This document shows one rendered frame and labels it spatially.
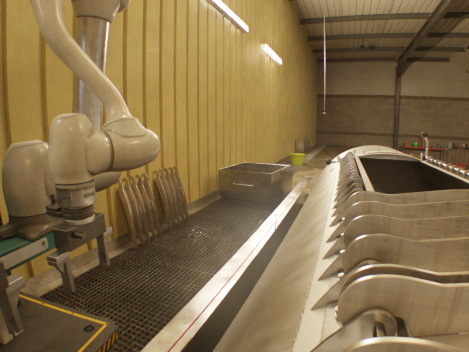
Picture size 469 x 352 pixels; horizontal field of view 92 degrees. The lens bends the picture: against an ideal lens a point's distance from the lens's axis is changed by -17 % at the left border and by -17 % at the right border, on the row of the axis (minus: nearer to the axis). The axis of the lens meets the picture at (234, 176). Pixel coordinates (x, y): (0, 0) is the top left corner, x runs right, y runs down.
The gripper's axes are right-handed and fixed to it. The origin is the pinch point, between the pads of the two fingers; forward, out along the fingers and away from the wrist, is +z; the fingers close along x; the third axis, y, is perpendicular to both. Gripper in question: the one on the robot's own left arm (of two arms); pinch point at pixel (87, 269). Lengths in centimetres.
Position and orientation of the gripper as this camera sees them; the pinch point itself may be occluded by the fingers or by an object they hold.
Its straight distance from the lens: 75.5
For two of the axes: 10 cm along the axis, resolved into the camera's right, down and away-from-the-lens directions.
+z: 0.0, 9.8, 1.8
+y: 9.8, 0.4, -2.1
